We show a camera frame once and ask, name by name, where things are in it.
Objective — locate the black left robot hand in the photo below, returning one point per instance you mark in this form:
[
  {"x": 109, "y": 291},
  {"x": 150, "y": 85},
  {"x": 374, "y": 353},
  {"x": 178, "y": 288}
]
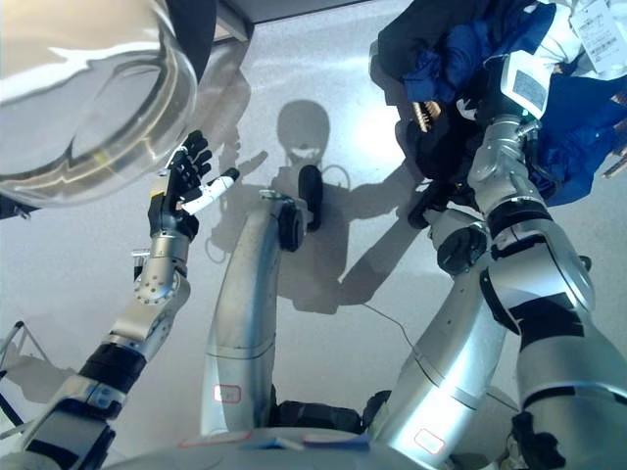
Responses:
[{"x": 171, "y": 205}]

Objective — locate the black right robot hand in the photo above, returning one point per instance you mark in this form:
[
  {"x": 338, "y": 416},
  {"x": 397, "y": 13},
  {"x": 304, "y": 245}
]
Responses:
[{"x": 524, "y": 85}]

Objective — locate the blue garment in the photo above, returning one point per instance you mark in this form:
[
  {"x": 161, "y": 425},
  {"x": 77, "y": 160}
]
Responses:
[{"x": 578, "y": 147}]

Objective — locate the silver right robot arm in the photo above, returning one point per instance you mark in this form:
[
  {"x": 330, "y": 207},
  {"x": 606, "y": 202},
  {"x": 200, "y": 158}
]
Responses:
[{"x": 553, "y": 274}]

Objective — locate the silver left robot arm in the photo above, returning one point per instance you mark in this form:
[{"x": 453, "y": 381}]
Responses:
[{"x": 152, "y": 289}]

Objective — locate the brown wicker laundry basket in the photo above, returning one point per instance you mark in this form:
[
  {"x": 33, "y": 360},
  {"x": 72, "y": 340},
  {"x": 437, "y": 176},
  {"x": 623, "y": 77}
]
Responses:
[{"x": 427, "y": 115}]

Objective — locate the glass washing machine door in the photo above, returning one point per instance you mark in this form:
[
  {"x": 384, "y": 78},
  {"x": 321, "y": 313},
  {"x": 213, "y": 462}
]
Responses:
[{"x": 93, "y": 98}]

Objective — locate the white garment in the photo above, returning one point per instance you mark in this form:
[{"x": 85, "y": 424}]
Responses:
[{"x": 558, "y": 46}]

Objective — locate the white paper clothing tag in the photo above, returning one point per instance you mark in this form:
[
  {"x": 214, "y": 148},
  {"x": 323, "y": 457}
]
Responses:
[{"x": 595, "y": 29}]

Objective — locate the silver left robot leg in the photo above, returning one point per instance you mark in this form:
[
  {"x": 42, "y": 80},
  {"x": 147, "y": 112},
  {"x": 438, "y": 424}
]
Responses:
[{"x": 247, "y": 294}]

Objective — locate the silver robot leg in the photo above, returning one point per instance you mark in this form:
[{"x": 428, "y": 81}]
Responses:
[
  {"x": 247, "y": 294},
  {"x": 441, "y": 352}
]

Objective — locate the black garment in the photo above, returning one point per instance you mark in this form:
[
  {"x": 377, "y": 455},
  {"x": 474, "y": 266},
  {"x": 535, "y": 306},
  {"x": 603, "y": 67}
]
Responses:
[{"x": 406, "y": 39}]

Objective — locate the black left robot foot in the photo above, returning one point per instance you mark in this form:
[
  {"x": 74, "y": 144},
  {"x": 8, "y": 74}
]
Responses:
[{"x": 310, "y": 196}]

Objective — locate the black robot foot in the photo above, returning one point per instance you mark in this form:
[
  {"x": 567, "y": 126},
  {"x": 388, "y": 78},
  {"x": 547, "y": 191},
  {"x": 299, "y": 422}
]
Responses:
[
  {"x": 310, "y": 196},
  {"x": 427, "y": 205}
]

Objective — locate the black right robot foot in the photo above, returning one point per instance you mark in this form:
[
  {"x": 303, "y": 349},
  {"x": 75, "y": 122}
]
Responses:
[{"x": 427, "y": 205}]

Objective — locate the silver robot torso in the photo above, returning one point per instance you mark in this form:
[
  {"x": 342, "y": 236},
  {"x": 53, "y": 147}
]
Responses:
[{"x": 245, "y": 453}]

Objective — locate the silver right robot leg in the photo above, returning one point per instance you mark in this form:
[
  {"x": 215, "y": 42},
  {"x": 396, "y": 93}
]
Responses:
[{"x": 441, "y": 352}]

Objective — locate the black metal frame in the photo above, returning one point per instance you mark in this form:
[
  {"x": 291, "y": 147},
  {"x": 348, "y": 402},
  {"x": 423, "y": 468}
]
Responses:
[{"x": 14, "y": 352}]

